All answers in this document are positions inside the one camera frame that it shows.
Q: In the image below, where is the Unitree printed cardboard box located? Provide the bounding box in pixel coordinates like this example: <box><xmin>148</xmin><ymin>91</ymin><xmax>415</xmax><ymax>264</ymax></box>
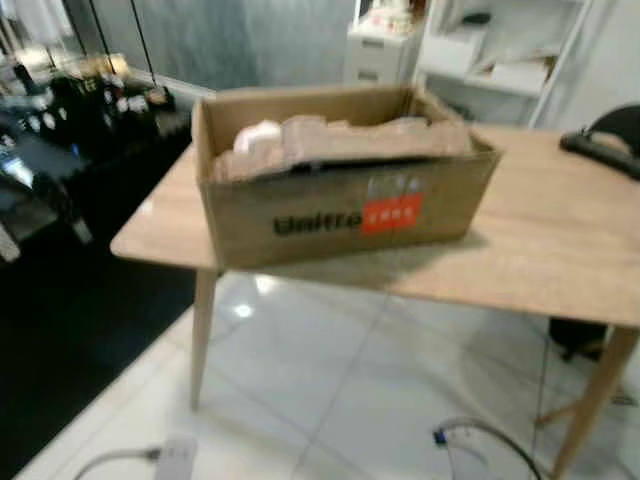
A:
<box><xmin>192</xmin><ymin>85</ymin><xmax>502</xmax><ymax>270</ymax></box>

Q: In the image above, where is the black flat device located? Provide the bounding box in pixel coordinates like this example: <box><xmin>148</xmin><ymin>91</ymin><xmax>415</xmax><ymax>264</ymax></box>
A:
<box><xmin>559</xmin><ymin>130</ymin><xmax>640</xmax><ymax>182</ymax></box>

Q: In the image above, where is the black cluttered desk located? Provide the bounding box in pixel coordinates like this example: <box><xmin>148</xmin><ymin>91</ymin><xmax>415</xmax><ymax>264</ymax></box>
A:
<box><xmin>0</xmin><ymin>55</ymin><xmax>197</xmax><ymax>263</ymax></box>

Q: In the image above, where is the black hanging cord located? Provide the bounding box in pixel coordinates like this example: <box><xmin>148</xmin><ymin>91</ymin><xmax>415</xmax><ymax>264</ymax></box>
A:
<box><xmin>128</xmin><ymin>0</ymin><xmax>179</xmax><ymax>112</ymax></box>

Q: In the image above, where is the white storage box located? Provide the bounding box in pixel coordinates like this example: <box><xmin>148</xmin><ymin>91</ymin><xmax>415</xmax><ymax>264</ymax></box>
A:
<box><xmin>419</xmin><ymin>24</ymin><xmax>492</xmax><ymax>78</ymax></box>

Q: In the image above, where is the white drawer cabinet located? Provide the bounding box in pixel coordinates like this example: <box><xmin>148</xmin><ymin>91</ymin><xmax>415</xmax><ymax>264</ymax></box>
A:
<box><xmin>344</xmin><ymin>22</ymin><xmax>422</xmax><ymax>87</ymax></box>

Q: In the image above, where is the light grey right wrist camera mount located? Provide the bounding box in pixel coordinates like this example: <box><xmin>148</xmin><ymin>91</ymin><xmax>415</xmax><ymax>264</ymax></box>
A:
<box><xmin>443</xmin><ymin>438</ymin><xmax>493</xmax><ymax>480</ymax></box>

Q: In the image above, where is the beige moulded pulp insert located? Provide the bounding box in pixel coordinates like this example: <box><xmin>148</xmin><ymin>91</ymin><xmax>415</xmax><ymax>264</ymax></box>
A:
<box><xmin>211</xmin><ymin>115</ymin><xmax>474</xmax><ymax>184</ymax></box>

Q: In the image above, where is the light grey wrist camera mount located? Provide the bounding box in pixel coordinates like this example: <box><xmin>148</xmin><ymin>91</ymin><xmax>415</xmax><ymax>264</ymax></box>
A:
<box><xmin>151</xmin><ymin>434</ymin><xmax>199</xmax><ymax>480</ymax></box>
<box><xmin>443</xmin><ymin>438</ymin><xmax>493</xmax><ymax>480</ymax></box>

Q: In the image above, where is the light grey left wrist camera mount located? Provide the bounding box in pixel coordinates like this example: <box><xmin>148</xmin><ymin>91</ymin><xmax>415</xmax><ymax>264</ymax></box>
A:
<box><xmin>151</xmin><ymin>434</ymin><xmax>199</xmax><ymax>480</ymax></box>

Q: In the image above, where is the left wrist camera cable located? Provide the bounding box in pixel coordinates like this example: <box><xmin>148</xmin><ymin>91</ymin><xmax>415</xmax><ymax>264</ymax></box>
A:
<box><xmin>73</xmin><ymin>446</ymin><xmax>161</xmax><ymax>480</ymax></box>

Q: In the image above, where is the light wooden table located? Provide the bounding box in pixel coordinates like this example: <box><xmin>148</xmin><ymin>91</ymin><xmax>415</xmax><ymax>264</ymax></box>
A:
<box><xmin>110</xmin><ymin>124</ymin><xmax>640</xmax><ymax>480</ymax></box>

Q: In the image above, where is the white shelf unit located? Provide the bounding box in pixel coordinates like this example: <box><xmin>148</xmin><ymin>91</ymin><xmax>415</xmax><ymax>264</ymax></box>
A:
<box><xmin>414</xmin><ymin>0</ymin><xmax>603</xmax><ymax>127</ymax></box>

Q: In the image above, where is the white ornament with red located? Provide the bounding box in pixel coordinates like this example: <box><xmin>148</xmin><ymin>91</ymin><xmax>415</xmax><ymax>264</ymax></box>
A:
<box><xmin>358</xmin><ymin>0</ymin><xmax>428</xmax><ymax>40</ymax></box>

